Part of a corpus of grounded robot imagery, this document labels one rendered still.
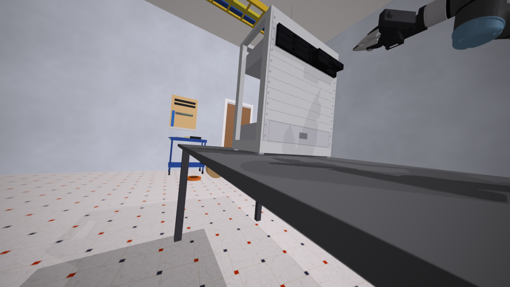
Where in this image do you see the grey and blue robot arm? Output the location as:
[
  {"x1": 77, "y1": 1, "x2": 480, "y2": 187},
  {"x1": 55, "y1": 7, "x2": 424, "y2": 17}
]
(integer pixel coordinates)
[{"x1": 378, "y1": 0, "x2": 510, "y2": 50}]

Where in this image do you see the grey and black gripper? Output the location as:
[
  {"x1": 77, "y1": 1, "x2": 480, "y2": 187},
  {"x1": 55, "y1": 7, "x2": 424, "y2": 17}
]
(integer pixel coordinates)
[{"x1": 353, "y1": 5, "x2": 428, "y2": 51}]

